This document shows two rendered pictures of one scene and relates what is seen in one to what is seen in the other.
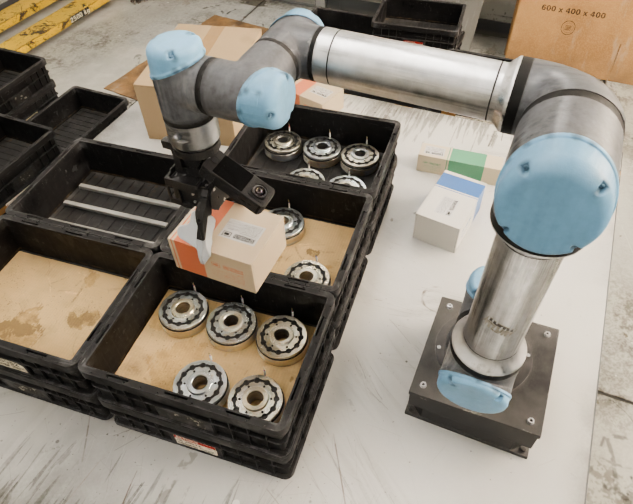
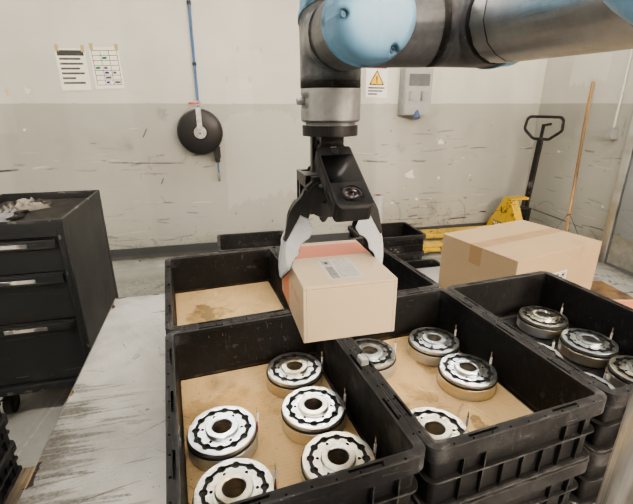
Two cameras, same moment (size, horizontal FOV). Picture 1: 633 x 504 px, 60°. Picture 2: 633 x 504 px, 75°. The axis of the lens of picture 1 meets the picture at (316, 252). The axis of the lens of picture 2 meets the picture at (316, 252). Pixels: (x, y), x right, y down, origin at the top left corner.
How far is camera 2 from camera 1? 0.61 m
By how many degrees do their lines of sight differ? 50
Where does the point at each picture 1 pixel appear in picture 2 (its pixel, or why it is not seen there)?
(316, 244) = (491, 418)
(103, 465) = (137, 452)
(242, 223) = (350, 264)
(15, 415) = (158, 374)
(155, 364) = (229, 393)
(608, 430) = not seen: outside the picture
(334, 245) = not seen: hidden behind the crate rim
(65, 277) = (267, 306)
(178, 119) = (303, 73)
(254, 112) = (330, 14)
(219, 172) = (327, 160)
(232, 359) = (279, 443)
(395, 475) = not seen: outside the picture
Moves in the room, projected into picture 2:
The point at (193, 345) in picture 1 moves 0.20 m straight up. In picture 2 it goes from (270, 404) to (265, 300)
